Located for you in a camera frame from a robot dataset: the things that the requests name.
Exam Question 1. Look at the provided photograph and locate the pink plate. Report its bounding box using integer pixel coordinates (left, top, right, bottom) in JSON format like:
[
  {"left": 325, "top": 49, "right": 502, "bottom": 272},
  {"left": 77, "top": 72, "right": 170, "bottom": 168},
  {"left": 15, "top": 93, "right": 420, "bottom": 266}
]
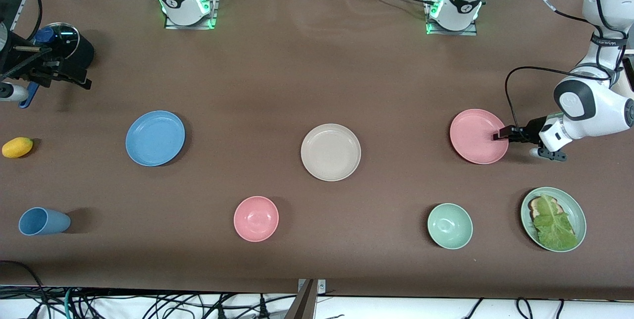
[{"left": 450, "top": 108, "right": 510, "bottom": 165}]

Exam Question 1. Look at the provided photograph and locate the blue plate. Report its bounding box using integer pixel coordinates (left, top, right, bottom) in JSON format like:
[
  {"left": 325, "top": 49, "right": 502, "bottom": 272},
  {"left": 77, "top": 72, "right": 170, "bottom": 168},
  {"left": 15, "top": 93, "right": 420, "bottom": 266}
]
[{"left": 125, "top": 110, "right": 186, "bottom": 167}]

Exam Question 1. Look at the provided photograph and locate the toasted bread slice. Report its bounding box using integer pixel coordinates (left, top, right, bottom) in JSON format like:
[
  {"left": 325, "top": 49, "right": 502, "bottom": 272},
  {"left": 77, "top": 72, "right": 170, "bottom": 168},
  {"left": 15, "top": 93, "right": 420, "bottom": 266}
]
[{"left": 528, "top": 197, "right": 563, "bottom": 220}]

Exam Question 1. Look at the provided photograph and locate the yellow lemon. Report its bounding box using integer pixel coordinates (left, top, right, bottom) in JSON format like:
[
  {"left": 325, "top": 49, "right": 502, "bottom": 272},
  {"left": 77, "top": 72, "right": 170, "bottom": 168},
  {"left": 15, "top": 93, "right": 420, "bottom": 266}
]
[{"left": 1, "top": 137, "right": 34, "bottom": 159}]

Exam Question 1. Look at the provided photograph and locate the green plate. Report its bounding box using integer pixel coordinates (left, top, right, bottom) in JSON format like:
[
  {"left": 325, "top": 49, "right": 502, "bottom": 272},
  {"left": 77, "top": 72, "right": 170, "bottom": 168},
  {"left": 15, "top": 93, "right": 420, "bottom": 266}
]
[{"left": 520, "top": 187, "right": 587, "bottom": 253}]

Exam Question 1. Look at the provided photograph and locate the green lettuce leaf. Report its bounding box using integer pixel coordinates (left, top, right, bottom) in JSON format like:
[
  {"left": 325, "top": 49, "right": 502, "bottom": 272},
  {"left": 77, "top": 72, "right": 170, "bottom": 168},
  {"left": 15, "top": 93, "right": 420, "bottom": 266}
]
[{"left": 532, "top": 194, "right": 579, "bottom": 251}]

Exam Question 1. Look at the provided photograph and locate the green bowl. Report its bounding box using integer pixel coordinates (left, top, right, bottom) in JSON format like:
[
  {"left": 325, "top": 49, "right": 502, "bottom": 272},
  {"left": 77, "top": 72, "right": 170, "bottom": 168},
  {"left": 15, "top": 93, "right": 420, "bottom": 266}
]
[{"left": 427, "top": 203, "right": 474, "bottom": 250}]

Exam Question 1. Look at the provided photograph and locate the blue cup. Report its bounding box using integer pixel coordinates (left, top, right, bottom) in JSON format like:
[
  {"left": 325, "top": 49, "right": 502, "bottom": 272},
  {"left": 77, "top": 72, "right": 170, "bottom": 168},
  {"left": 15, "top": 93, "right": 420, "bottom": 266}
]
[{"left": 18, "top": 207, "right": 71, "bottom": 236}]

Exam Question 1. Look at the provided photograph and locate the beige plate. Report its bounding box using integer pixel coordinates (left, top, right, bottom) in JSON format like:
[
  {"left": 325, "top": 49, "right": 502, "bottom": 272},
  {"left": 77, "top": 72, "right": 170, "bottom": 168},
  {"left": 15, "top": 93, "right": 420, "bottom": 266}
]
[{"left": 301, "top": 123, "right": 362, "bottom": 182}]

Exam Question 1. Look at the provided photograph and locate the brown table cover sheet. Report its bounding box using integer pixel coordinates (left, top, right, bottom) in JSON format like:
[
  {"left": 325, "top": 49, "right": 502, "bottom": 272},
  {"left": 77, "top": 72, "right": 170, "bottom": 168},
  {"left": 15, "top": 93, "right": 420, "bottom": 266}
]
[{"left": 0, "top": 0, "right": 634, "bottom": 301}]

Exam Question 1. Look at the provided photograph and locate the pink bowl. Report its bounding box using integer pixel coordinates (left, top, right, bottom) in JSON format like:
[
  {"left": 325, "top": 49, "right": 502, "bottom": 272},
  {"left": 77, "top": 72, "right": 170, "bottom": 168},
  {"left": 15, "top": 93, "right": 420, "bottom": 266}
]
[{"left": 233, "top": 196, "right": 279, "bottom": 243}]

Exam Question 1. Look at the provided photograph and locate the black pot with blue handle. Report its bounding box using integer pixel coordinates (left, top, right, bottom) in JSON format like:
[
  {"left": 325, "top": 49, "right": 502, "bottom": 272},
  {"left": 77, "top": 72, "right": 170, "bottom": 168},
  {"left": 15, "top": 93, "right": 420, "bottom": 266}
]
[{"left": 19, "top": 24, "right": 95, "bottom": 109}]

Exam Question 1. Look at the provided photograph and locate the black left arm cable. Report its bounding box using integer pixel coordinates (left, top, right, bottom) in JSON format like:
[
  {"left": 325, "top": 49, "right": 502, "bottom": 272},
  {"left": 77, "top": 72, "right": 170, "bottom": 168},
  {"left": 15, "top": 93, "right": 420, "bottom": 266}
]
[{"left": 505, "top": 0, "right": 617, "bottom": 130}]

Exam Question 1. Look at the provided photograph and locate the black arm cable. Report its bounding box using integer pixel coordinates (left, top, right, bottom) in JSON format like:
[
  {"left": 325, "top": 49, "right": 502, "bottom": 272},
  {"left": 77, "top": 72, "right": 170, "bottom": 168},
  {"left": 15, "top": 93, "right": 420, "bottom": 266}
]
[
  {"left": 22, "top": 0, "right": 44, "bottom": 45},
  {"left": 505, "top": 0, "right": 617, "bottom": 130}
]

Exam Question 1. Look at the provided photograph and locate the aluminium frame rail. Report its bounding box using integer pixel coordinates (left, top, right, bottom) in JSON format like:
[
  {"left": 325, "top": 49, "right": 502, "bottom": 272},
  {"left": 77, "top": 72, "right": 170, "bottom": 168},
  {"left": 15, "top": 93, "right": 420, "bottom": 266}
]
[{"left": 9, "top": 0, "right": 50, "bottom": 33}]

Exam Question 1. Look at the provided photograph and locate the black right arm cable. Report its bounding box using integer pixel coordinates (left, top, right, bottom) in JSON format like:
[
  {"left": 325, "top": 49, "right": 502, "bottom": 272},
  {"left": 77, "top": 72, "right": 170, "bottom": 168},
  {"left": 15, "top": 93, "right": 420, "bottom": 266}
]
[{"left": 22, "top": 0, "right": 44, "bottom": 45}]

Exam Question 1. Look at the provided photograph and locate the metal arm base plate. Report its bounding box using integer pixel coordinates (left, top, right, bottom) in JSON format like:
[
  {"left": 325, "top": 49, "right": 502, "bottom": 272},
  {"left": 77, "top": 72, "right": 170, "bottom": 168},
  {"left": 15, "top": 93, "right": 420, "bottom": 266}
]
[
  {"left": 426, "top": 0, "right": 478, "bottom": 36},
  {"left": 163, "top": 0, "right": 218, "bottom": 30}
]

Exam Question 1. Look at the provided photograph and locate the black floor cable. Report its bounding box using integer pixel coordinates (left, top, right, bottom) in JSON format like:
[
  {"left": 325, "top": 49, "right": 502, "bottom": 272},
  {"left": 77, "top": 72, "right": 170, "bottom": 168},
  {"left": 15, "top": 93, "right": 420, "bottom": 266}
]
[{"left": 0, "top": 260, "right": 49, "bottom": 319}]

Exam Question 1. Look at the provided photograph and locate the small metal bracket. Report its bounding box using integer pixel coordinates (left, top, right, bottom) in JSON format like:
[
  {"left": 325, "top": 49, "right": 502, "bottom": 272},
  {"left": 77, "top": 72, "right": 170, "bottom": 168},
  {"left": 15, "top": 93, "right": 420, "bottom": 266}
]
[{"left": 297, "top": 279, "right": 327, "bottom": 294}]

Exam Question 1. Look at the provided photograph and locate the brown wooden post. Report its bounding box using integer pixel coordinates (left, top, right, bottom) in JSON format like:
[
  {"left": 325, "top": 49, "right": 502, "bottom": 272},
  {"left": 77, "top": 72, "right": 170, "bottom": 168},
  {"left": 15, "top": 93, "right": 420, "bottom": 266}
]
[{"left": 285, "top": 279, "right": 317, "bottom": 319}]

